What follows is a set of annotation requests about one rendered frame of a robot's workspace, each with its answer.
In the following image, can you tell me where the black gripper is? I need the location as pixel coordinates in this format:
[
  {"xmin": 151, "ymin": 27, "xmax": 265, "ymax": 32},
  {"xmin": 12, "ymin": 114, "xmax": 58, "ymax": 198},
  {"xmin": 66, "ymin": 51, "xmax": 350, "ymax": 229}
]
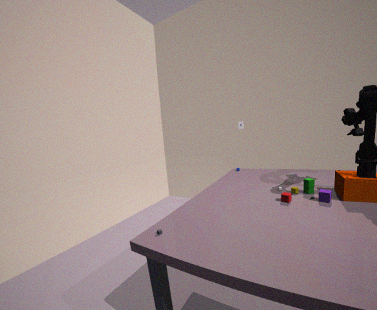
[{"xmin": 343, "ymin": 108, "xmax": 365, "ymax": 136}]

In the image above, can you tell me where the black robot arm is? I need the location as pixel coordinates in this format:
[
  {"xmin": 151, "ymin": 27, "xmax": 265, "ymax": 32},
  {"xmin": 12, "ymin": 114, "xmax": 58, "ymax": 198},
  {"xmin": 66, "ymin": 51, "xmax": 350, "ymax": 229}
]
[{"xmin": 341, "ymin": 85, "xmax": 377, "ymax": 179}]

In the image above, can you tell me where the green block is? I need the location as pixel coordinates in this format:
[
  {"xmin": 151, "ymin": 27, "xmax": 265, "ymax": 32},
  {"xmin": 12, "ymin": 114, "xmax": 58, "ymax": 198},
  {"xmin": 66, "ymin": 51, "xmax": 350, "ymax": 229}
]
[
  {"xmin": 304, "ymin": 178, "xmax": 315, "ymax": 187},
  {"xmin": 303, "ymin": 186, "xmax": 314, "ymax": 194}
]

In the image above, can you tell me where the purple cube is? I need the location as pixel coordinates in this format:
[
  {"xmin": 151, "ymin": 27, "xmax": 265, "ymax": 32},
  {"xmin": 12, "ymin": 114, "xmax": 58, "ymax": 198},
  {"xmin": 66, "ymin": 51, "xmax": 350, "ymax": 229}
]
[{"xmin": 319, "ymin": 189, "xmax": 331, "ymax": 203}]

